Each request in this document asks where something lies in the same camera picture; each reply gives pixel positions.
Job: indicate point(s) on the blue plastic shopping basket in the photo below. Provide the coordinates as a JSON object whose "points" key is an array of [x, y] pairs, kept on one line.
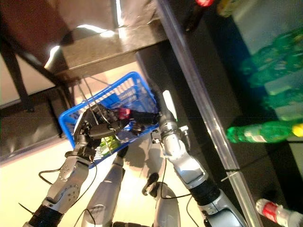
{"points": [[106, 90]]}

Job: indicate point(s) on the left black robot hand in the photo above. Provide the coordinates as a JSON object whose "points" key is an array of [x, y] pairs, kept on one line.
{"points": [[99, 130]]}

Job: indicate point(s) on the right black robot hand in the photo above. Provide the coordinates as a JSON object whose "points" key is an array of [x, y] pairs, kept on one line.
{"points": [[151, 119]]}

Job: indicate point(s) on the large cola bottle blue cap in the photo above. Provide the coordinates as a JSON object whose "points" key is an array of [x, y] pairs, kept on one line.
{"points": [[137, 130]]}

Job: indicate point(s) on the dark robot pelvis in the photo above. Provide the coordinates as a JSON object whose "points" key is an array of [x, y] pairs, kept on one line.
{"points": [[132, 224]]}

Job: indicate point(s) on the black metal shelf unit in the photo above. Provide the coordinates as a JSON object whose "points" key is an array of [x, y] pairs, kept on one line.
{"points": [[165, 82]]}

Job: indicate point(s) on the green drink can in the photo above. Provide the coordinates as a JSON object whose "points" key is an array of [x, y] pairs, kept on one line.
{"points": [[113, 143]]}

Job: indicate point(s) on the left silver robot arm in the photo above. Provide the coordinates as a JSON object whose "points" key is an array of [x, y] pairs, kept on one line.
{"points": [[68, 184]]}

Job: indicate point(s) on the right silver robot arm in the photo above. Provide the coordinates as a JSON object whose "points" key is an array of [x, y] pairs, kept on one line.
{"points": [[182, 165]]}

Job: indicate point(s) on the left silver robot leg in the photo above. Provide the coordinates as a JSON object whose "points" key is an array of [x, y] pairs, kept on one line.
{"points": [[106, 189]]}

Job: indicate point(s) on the yellow tea bottle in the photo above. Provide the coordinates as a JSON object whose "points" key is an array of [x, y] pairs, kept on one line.
{"points": [[226, 8]]}

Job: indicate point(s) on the green soda bottle yellow cap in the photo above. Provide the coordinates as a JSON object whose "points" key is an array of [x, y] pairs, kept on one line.
{"points": [[284, 106], [288, 41], [262, 61], [272, 79], [260, 133]]}

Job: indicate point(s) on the black framed cabinet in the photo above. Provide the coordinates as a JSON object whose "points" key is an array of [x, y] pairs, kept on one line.
{"points": [[19, 82]]}

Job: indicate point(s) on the cola bottle red label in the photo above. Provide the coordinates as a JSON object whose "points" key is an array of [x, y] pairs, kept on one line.
{"points": [[194, 19], [124, 114]]}

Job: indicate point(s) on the clear plastic shelf price rail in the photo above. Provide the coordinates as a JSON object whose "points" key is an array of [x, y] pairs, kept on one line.
{"points": [[196, 82], [246, 205]]}

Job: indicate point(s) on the clear water bottle red cap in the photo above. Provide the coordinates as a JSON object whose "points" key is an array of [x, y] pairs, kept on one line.
{"points": [[270, 210]]}

